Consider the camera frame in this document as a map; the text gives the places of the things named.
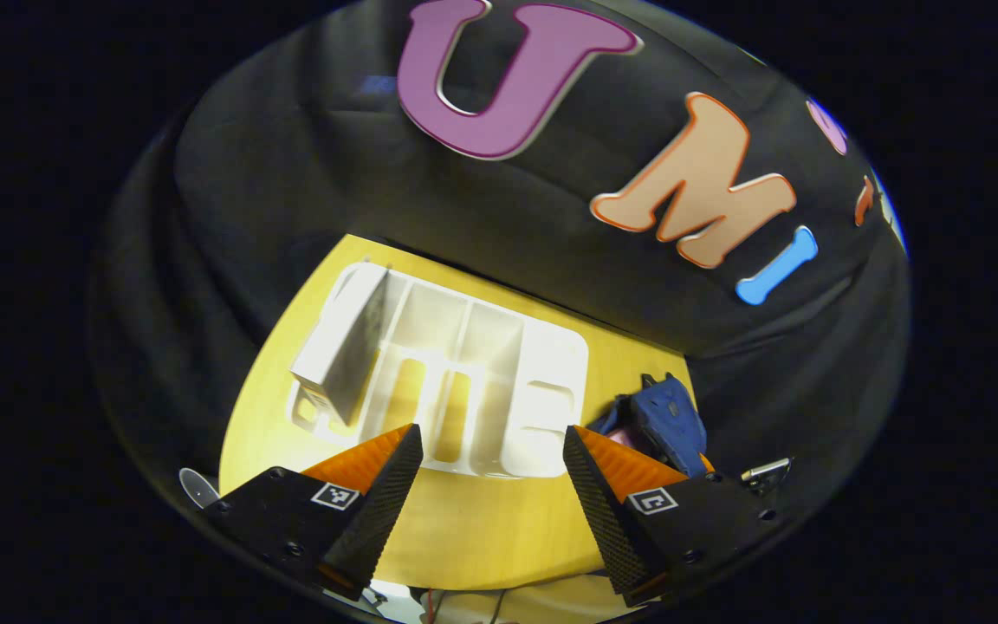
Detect grey round object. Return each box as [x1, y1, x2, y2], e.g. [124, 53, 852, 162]
[178, 468, 220, 510]

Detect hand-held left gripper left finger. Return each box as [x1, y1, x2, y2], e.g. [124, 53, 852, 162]
[200, 423, 424, 601]

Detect blue schoolbag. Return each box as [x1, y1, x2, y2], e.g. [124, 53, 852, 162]
[590, 373, 708, 478]

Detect black backdrop cloth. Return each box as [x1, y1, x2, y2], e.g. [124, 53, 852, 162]
[87, 0, 911, 556]

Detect white plastic bookshelf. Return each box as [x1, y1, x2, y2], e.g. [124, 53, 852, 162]
[287, 260, 591, 479]

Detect white and black book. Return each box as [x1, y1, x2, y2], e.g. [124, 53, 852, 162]
[291, 263, 390, 427]

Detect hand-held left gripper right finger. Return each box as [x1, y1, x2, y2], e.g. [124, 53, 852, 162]
[562, 425, 790, 608]

